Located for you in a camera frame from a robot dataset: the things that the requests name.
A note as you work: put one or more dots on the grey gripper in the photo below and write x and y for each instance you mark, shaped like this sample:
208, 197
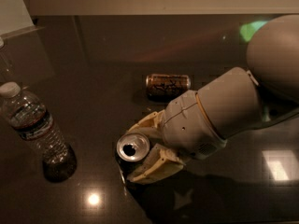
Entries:
185, 125

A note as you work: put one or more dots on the green soda can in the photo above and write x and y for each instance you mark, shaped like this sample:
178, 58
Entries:
130, 152

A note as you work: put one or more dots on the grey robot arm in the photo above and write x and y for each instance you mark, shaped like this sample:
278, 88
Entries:
263, 94

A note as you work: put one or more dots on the brown soda can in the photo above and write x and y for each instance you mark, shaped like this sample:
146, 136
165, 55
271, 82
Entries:
164, 87

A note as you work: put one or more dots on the clear plastic water bottle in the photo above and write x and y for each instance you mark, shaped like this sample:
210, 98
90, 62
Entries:
35, 125

